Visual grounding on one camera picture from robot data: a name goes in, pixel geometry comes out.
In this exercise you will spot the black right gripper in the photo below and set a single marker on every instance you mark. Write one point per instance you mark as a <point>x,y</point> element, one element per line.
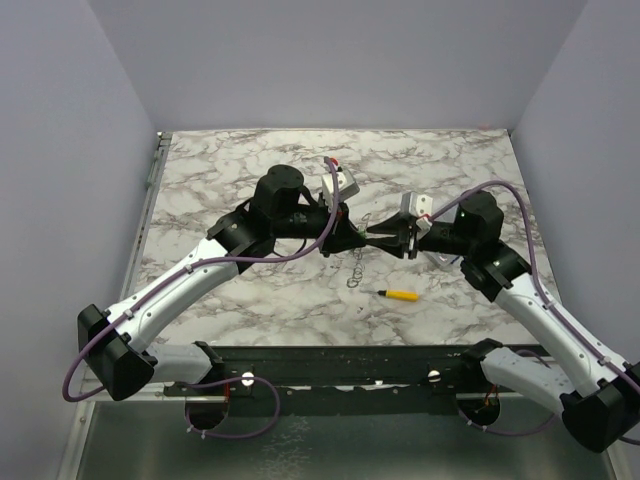
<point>410,240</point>

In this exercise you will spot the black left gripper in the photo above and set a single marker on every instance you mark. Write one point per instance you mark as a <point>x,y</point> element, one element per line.
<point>344,235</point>

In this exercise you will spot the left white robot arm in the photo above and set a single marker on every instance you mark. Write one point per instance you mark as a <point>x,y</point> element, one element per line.
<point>117,343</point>

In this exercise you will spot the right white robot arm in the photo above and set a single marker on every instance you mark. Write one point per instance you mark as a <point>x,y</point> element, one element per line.
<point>594,390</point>

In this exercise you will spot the clear plastic box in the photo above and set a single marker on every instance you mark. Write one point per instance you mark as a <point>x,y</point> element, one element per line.
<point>443,261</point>

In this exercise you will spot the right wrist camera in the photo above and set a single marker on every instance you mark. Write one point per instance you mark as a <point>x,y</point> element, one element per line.
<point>418,209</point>

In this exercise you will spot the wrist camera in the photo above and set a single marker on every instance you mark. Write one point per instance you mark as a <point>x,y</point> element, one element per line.
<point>344,183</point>
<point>418,209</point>

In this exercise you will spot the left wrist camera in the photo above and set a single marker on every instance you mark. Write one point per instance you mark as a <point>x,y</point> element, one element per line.
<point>344,183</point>

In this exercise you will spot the yellow handled screwdriver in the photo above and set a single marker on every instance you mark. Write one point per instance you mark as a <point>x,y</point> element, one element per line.
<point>399,295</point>

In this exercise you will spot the black mounting rail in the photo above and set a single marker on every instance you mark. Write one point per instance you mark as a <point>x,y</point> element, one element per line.
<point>358,380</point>

